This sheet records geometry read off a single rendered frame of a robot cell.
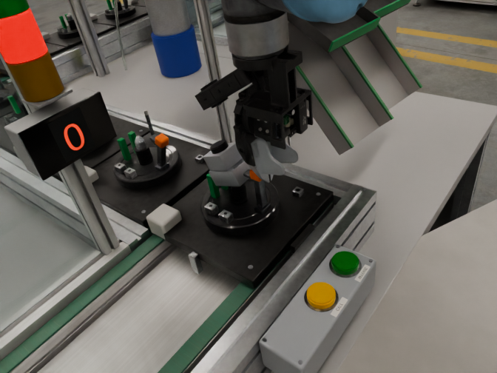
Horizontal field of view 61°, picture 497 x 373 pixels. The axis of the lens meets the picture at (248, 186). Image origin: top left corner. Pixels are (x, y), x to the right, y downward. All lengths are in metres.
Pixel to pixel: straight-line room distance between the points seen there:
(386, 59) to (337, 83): 0.18
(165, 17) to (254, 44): 1.06
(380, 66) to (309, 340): 0.65
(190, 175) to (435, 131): 0.63
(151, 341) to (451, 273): 0.51
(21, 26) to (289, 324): 0.49
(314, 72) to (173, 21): 0.78
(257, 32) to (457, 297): 0.53
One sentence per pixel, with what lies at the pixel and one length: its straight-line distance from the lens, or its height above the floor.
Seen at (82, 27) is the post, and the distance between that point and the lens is 1.75.
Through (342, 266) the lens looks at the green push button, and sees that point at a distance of 0.65.
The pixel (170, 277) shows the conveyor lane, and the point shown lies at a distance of 0.76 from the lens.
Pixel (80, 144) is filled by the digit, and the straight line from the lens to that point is 0.62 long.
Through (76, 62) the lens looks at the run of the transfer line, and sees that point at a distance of 1.86.
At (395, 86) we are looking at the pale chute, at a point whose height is 1.01.
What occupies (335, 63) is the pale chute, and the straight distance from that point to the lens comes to 0.93.
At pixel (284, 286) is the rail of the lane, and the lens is 0.65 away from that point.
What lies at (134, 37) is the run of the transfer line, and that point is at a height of 0.91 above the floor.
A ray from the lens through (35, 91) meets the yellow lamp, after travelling 0.59.
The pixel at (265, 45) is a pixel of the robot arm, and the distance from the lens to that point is 0.52.
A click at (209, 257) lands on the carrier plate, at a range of 0.69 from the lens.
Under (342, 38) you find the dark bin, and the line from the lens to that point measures 0.76.
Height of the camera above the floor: 1.46
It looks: 38 degrees down
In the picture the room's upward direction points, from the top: 10 degrees counter-clockwise
